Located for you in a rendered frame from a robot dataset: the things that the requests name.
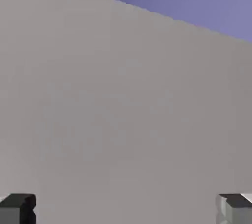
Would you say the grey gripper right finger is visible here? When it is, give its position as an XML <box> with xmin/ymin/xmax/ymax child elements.
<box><xmin>215</xmin><ymin>193</ymin><xmax>252</xmax><ymax>224</ymax></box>

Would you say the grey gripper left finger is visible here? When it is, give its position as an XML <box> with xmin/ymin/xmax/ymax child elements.
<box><xmin>0</xmin><ymin>193</ymin><xmax>37</xmax><ymax>224</ymax></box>

